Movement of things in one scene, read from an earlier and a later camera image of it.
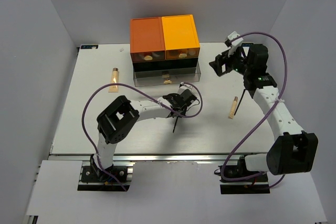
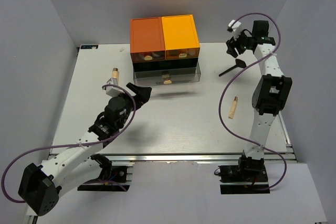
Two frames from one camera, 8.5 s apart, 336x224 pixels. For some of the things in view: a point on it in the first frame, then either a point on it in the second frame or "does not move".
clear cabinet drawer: [143, 77] does not move
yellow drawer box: [180, 38] does not move
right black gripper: [224, 55] -> [232, 44]
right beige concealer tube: [233, 108] does not move
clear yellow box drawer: [181, 53] does not move
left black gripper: [173, 97] -> [143, 95]
